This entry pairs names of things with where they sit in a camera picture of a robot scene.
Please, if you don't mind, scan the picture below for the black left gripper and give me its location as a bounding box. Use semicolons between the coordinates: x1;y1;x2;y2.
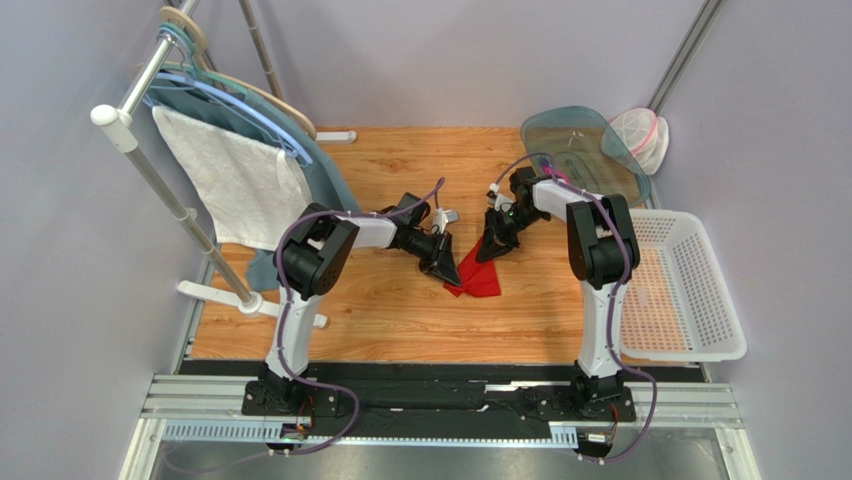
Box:
404;228;462;289

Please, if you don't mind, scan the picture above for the red paper napkin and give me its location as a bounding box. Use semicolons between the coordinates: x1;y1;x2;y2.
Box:
443;237;502;298

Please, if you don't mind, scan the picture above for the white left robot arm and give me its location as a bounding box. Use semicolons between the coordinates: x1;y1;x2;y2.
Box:
258;193;462;403

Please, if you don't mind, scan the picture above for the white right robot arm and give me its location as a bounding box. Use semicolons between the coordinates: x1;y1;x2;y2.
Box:
476;167;640;404

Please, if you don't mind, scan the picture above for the pink item in tray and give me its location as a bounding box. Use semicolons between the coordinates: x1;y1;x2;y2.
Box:
539;156;571;184

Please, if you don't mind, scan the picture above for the translucent teal plastic tray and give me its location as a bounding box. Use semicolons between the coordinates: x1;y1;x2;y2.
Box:
520;106;651;207

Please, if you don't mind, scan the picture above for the white mesh laundry bag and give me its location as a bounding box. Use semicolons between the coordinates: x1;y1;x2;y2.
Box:
609;108;671;176

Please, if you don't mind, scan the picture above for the white perforated plastic basket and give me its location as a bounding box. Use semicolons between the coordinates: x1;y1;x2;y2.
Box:
620;209;747;363

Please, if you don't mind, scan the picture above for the white terry towel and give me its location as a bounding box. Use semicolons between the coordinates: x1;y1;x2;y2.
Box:
152;106;313;250

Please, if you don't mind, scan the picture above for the teal blue hanging garment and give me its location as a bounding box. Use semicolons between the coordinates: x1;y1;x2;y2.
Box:
147;69;364;293

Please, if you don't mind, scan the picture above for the wooden clothes hanger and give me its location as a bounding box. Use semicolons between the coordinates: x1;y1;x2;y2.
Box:
158;6;318;141

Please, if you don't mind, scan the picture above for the light blue plastic hanger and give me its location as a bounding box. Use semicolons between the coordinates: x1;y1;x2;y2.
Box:
143;21;322;169

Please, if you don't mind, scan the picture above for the white clothes rack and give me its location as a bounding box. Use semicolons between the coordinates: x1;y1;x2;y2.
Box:
90;1;357;318

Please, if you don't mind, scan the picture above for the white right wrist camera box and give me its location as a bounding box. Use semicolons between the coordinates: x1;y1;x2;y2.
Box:
486;183;513;211

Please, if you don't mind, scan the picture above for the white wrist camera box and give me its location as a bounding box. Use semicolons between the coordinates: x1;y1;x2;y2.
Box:
486;183;513;211
432;208;460;233

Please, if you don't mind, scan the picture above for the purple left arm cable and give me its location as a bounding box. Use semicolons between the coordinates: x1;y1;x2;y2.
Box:
274;176;447;457

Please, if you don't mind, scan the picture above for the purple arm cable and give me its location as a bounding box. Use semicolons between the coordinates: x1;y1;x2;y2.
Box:
493;152;660;464
274;176;447;457

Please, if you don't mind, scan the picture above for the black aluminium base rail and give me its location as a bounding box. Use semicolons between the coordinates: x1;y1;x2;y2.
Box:
141;364;744;448

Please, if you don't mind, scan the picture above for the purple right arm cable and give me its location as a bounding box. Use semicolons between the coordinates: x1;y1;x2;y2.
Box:
493;152;660;464

